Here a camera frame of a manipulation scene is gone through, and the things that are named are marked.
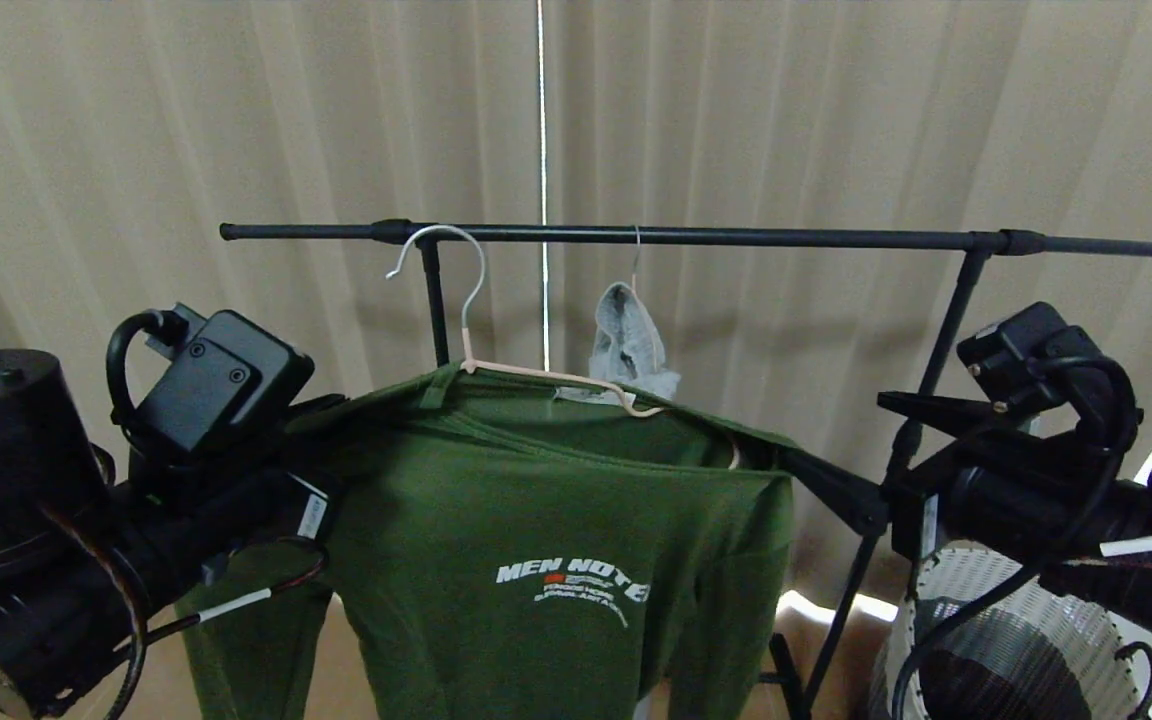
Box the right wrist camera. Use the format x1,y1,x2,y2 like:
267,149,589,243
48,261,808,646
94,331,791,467
956,302,1132,446

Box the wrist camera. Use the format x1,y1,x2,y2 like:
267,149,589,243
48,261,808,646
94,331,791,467
126,308,317,461
956,302,1132,446

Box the green garment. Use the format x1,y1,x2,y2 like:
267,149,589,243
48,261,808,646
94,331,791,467
176,362,797,720

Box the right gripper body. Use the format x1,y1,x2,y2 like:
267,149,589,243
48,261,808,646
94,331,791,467
886,430,1137,571

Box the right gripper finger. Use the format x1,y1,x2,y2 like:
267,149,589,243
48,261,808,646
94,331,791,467
876,390,1002,436
786,445,892,538

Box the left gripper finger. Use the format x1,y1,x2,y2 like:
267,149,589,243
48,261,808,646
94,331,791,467
281,393,349,433

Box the white laundry basket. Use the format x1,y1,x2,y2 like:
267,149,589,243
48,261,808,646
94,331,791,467
876,545,1152,720

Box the pale grey shorts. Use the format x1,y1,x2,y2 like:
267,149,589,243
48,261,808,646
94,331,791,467
589,282,682,401

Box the black cable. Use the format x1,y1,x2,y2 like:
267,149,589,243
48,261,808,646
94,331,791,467
891,355,1142,720
106,310,187,431

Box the black clothes rack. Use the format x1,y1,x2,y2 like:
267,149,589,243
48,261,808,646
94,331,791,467
219,220,1152,720

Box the beige curtain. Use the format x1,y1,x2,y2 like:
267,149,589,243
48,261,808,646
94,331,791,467
0,0,1152,621

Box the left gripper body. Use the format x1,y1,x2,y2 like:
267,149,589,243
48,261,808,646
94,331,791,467
0,430,342,719

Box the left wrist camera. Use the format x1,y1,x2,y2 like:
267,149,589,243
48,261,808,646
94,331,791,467
126,308,317,461

